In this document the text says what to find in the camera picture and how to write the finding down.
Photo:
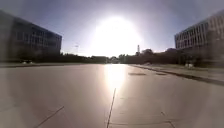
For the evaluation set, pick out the distant slender tower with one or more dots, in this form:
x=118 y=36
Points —
x=138 y=50

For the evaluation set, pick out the distant row of trees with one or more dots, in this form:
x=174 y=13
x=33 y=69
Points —
x=150 y=57

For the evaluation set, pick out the grey paved plaza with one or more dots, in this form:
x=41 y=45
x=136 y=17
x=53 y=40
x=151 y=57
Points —
x=66 y=96

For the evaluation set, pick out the large glass-fronted building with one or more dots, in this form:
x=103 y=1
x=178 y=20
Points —
x=30 y=41

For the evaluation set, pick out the raised paved platform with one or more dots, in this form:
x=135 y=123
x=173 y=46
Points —
x=200 y=74

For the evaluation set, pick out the pale multi-storey building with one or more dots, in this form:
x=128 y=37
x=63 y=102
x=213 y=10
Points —
x=203 y=36

